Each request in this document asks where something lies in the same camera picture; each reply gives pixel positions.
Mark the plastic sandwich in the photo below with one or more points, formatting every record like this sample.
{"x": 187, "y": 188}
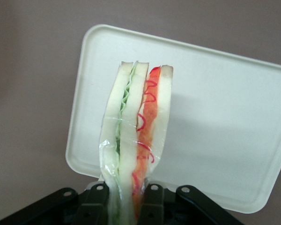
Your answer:
{"x": 131, "y": 140}

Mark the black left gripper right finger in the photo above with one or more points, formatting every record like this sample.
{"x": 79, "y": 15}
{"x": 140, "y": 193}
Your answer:
{"x": 153, "y": 204}

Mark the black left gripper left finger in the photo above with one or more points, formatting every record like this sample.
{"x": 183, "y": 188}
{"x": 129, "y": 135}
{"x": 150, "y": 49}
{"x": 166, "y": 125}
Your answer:
{"x": 96, "y": 201}

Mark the cream plastic tray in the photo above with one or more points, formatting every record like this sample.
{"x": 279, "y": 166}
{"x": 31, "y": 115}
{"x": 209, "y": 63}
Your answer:
{"x": 224, "y": 117}

